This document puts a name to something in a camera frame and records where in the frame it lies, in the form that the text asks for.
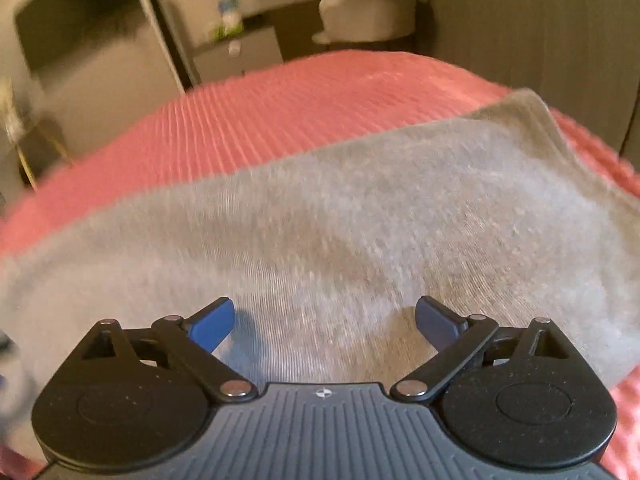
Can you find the white shell-shaped chair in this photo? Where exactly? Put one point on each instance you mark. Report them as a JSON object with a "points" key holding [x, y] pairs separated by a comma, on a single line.
{"points": [[370, 7]]}

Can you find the grey drawer cabinet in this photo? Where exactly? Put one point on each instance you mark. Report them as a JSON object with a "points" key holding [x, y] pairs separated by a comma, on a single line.
{"points": [[240, 55]]}

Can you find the white bottle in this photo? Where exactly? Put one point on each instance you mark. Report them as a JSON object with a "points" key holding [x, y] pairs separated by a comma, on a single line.
{"points": [[232, 15]]}

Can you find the gold-legged tiered side table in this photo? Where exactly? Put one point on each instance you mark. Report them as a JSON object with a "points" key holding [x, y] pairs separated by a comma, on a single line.
{"points": [[35, 145]]}

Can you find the pink ribbed blanket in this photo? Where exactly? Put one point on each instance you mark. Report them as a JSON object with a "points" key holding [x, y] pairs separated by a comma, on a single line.
{"points": [[280, 110]]}

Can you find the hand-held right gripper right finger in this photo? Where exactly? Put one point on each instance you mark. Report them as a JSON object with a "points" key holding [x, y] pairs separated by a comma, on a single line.
{"points": [[434, 324]]}

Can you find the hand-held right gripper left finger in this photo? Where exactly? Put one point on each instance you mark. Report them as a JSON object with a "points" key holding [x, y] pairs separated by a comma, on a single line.
{"points": [[216, 324]]}

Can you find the grey pants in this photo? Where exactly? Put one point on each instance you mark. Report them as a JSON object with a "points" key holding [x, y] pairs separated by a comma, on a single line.
{"points": [[350, 220]]}

